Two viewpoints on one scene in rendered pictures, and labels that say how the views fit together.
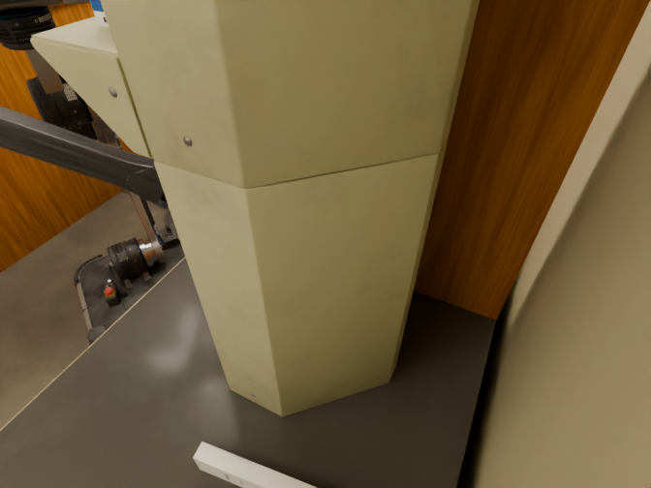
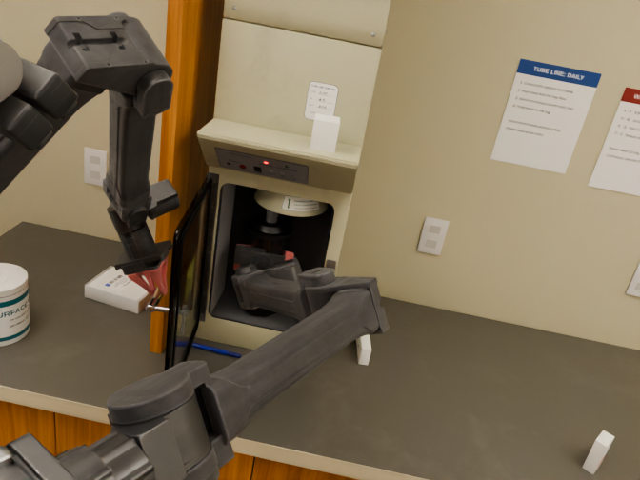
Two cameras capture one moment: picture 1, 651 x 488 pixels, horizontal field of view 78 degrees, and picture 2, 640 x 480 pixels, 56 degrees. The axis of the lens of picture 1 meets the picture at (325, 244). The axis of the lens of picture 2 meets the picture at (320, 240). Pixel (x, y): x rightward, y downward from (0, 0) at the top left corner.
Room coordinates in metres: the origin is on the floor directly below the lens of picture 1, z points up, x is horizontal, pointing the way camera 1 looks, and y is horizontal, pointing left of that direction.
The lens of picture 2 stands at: (0.89, 1.26, 1.87)
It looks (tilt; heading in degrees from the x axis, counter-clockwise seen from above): 26 degrees down; 246
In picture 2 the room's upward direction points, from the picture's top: 11 degrees clockwise
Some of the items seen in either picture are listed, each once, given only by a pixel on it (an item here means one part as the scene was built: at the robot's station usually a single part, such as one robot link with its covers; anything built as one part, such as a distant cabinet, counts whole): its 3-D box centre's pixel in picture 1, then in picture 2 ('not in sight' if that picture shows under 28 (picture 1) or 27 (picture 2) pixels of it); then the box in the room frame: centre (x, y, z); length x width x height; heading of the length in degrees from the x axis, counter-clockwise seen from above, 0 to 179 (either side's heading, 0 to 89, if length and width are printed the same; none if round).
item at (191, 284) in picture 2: not in sight; (188, 287); (0.69, 0.19, 1.19); 0.30 x 0.01 x 0.40; 69
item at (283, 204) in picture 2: not in sight; (292, 190); (0.43, 0.02, 1.34); 0.18 x 0.18 x 0.05
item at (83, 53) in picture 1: (201, 50); (279, 162); (0.52, 0.15, 1.46); 0.32 x 0.12 x 0.10; 153
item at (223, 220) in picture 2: not in sight; (277, 241); (0.44, -0.01, 1.19); 0.26 x 0.24 x 0.35; 153
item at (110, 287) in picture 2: not in sight; (124, 289); (0.79, -0.18, 0.96); 0.16 x 0.12 x 0.04; 145
